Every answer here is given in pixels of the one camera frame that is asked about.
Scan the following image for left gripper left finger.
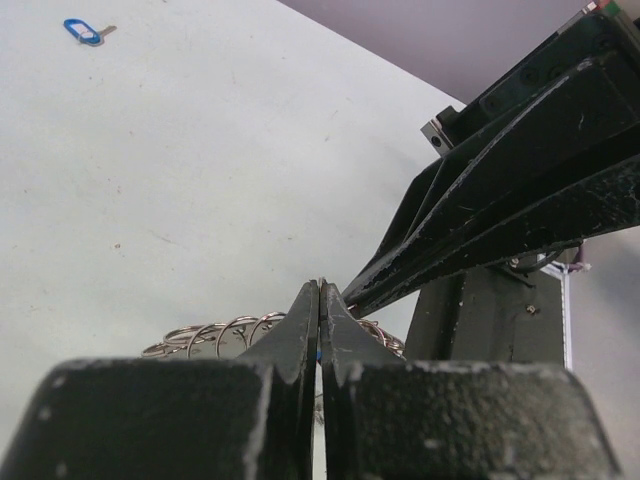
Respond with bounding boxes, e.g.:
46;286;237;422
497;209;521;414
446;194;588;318
1;281;320;479

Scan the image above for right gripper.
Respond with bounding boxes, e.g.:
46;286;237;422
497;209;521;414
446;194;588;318
344;1;639;313

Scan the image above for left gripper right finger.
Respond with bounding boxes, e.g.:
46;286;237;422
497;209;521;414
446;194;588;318
319;283;623;479

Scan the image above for metal disc keyring holder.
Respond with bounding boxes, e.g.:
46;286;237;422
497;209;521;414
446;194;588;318
140;310;406;361

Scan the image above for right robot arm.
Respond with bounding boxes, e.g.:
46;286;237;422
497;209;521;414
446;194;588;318
343;1;639;366

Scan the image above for dark blue tagged key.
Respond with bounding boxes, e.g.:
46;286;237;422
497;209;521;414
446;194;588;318
63;18;117;47

